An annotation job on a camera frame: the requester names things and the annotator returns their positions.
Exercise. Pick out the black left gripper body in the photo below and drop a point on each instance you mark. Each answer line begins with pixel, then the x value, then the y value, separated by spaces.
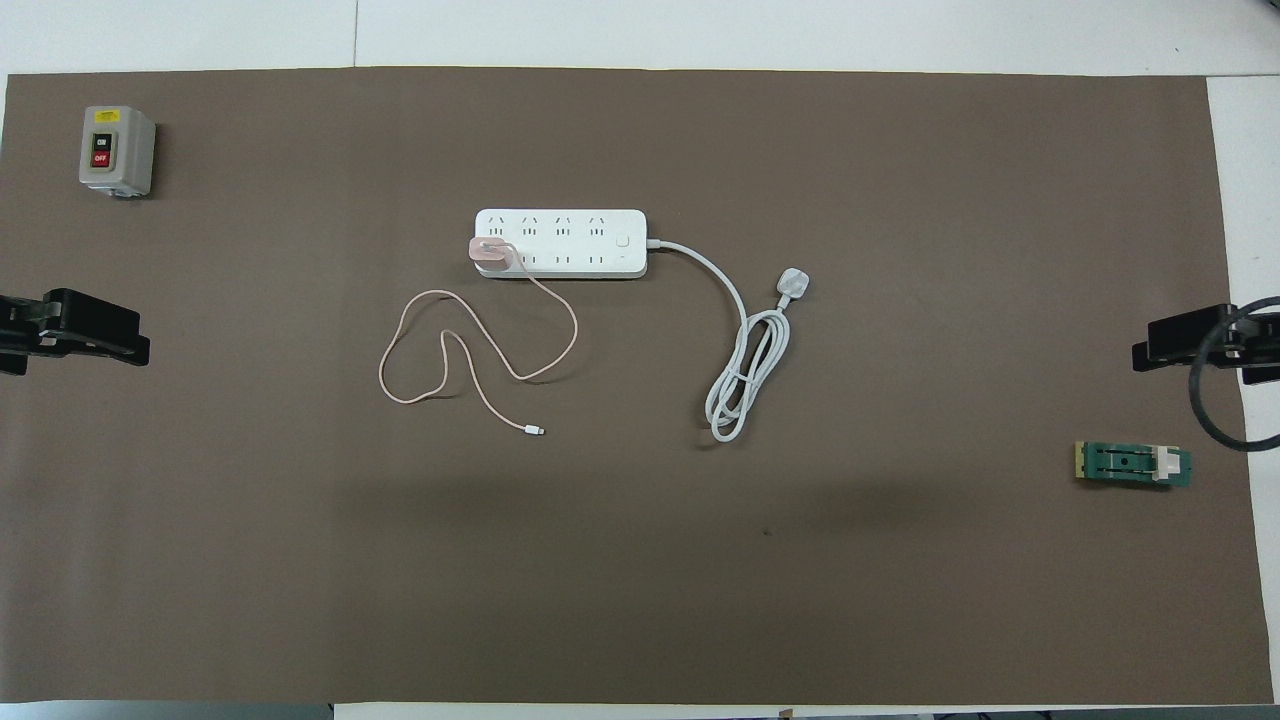
pixel 20 330

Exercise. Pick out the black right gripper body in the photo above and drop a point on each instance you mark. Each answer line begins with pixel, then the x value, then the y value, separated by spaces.
pixel 1262 350

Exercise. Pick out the pink charger plug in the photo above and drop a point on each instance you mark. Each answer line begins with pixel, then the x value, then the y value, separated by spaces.
pixel 490 255

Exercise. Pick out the white power strip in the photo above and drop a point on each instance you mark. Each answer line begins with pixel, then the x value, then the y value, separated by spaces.
pixel 575 240

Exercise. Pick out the brown table mat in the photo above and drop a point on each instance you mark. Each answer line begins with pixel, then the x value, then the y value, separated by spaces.
pixel 640 560

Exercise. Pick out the green knife switch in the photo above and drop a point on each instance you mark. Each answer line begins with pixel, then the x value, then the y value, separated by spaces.
pixel 1130 464

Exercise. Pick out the grey on-off switch box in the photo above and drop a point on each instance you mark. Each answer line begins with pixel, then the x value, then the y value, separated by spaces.
pixel 116 150

